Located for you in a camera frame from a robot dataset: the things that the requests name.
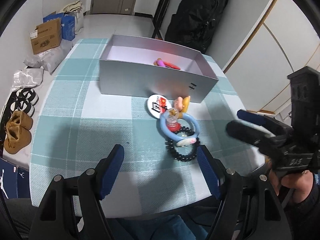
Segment black white sneakers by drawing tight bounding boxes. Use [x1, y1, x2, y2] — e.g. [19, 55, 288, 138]
[10, 88, 39, 117]

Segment black backpack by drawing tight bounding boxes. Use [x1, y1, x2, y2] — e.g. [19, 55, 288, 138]
[164, 0, 229, 54]

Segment brown suede boots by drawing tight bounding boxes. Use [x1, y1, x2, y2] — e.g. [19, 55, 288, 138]
[4, 111, 33, 154]

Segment silver plastic parcel bag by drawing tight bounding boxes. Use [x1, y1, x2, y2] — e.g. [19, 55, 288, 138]
[11, 68, 44, 92]

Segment white red round badge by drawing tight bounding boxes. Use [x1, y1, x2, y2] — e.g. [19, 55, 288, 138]
[146, 94, 172, 119]

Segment blue Jordan shoe box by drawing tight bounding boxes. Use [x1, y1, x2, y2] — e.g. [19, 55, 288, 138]
[0, 158, 30, 199]

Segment light blue ring bracelet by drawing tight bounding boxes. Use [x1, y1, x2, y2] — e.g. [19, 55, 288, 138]
[159, 112, 201, 142]

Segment teal plaid tablecloth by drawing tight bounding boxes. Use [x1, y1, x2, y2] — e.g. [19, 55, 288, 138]
[28, 38, 267, 221]

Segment black metal stand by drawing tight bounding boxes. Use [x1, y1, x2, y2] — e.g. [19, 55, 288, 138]
[152, 0, 171, 38]

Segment person's right hand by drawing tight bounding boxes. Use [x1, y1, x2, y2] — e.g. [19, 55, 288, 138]
[268, 162, 313, 203]

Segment pink yellow cartoon figurine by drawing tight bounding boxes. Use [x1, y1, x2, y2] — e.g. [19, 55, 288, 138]
[169, 96, 190, 119]

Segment beige tote bag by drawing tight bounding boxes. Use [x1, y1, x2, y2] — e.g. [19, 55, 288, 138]
[60, 0, 84, 35]

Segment red hair clip charm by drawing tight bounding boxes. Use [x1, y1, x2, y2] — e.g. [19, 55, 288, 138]
[166, 115, 181, 132]

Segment brown cardboard box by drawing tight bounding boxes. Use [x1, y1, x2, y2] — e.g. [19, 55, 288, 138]
[30, 18, 62, 54]

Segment grey plastic parcel bag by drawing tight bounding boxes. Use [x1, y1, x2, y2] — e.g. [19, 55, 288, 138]
[23, 39, 73, 74]

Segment red China flag badge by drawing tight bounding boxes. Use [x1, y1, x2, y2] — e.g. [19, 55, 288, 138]
[163, 61, 180, 70]

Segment grey open storage box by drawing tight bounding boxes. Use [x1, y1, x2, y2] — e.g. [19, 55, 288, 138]
[99, 35, 219, 103]

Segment blue cardboard box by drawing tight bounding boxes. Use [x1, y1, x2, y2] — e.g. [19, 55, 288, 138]
[43, 12, 75, 41]

